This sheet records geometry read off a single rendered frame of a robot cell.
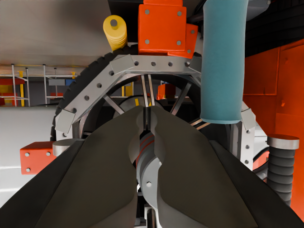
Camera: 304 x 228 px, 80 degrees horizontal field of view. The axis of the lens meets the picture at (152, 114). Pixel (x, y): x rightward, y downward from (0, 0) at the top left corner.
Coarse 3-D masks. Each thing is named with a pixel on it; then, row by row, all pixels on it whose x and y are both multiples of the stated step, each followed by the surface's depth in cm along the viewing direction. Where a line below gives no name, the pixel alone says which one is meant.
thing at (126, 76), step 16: (128, 80) 62; (144, 80) 58; (160, 80) 78; (176, 80) 65; (192, 80) 57; (144, 96) 58; (192, 96) 75; (96, 112) 70; (176, 112) 60; (80, 128) 55; (208, 128) 75; (224, 128) 61; (224, 144) 63
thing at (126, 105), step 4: (140, 96) 103; (128, 100) 102; (132, 100) 102; (140, 100) 103; (148, 100) 103; (124, 104) 102; (128, 104) 102; (132, 104) 103; (140, 104) 103; (156, 104) 104; (160, 104) 104; (124, 108) 102; (128, 108) 103; (116, 112) 102; (116, 116) 102
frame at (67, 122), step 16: (112, 64) 46; (128, 64) 46; (144, 64) 47; (160, 64) 47; (176, 64) 48; (192, 64) 48; (96, 80) 46; (112, 80) 46; (80, 96) 46; (96, 96) 46; (64, 112) 46; (80, 112) 46; (64, 128) 46; (240, 128) 52; (240, 144) 52; (240, 160) 53; (144, 224) 57
